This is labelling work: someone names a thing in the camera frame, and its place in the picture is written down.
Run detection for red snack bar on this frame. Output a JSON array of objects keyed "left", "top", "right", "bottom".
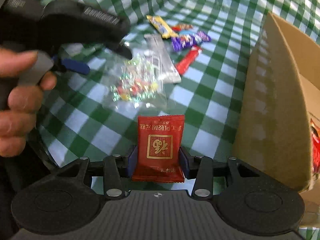
[{"left": 175, "top": 46, "right": 202, "bottom": 75}]

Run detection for small red brown candy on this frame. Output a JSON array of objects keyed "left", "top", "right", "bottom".
[{"left": 171, "top": 23, "right": 193, "bottom": 32}]

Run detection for clear bag colourful candies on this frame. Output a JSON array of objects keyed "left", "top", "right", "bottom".
[{"left": 103, "top": 50, "right": 167, "bottom": 108}]

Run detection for cardboard box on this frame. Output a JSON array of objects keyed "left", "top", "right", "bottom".
[{"left": 233, "top": 13, "right": 319, "bottom": 227}]

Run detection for red square snack packet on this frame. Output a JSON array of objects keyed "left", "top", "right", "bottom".
[{"left": 132, "top": 115, "right": 185, "bottom": 183}]

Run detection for dark red snack pouch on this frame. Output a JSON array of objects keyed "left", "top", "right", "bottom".
[{"left": 310, "top": 119, "right": 320, "bottom": 174}]

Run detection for yellow Alpenliebe candy bar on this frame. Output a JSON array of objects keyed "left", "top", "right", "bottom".
[{"left": 146, "top": 15, "right": 178, "bottom": 39}]

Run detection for silver grey snack stick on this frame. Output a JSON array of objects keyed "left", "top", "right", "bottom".
[{"left": 144, "top": 34, "right": 181, "bottom": 84}]

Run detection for light blue candy wrapper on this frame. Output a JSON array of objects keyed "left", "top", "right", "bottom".
[{"left": 179, "top": 30, "right": 197, "bottom": 36}]

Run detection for green white checkered cloth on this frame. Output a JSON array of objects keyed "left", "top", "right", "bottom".
[{"left": 38, "top": 0, "right": 319, "bottom": 166}]

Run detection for purple chocolate wrapper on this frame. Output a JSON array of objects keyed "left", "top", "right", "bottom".
[{"left": 171, "top": 31, "right": 212, "bottom": 52}]

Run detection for person's left hand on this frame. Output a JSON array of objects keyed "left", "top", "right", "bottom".
[{"left": 1, "top": 48, "right": 57, "bottom": 157}]

